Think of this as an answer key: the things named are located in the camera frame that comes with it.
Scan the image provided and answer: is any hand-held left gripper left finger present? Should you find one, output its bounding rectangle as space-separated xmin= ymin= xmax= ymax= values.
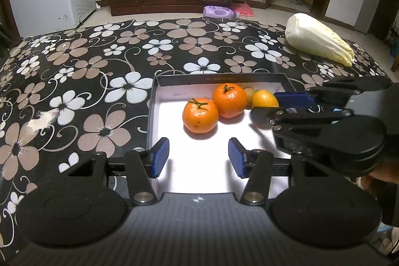
xmin=67 ymin=138 xmax=170 ymax=203

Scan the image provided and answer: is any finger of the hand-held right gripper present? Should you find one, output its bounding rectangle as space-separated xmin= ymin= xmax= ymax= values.
xmin=251 ymin=107 xmax=353 ymax=127
xmin=274 ymin=76 xmax=392 ymax=107

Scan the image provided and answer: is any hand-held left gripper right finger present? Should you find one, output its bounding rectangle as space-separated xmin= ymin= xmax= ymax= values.
xmin=228 ymin=138 xmax=328 ymax=203

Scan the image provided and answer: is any yellow orange citrus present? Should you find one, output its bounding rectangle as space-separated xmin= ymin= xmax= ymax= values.
xmin=252 ymin=89 xmax=279 ymax=109

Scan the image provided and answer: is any black tray with white inside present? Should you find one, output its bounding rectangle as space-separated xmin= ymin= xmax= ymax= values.
xmin=146 ymin=73 xmax=300 ymax=195

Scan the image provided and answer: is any person's right hand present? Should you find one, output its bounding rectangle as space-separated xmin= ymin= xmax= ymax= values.
xmin=360 ymin=160 xmax=399 ymax=199

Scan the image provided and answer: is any orange tangerine with stem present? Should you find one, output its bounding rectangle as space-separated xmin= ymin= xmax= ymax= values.
xmin=182 ymin=98 xmax=219 ymax=133
xmin=212 ymin=84 xmax=248 ymax=119

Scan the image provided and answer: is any napa cabbage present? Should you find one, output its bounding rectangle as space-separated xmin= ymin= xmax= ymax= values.
xmin=285 ymin=13 xmax=356 ymax=67

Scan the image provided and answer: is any black floral tablecloth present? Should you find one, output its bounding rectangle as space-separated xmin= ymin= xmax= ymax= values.
xmin=0 ymin=18 xmax=399 ymax=257

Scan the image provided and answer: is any pink cloth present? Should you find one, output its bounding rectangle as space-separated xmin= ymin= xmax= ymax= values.
xmin=232 ymin=0 xmax=254 ymax=17

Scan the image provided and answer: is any purple detergent bottle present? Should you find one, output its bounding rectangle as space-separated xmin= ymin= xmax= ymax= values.
xmin=203 ymin=5 xmax=240 ymax=19

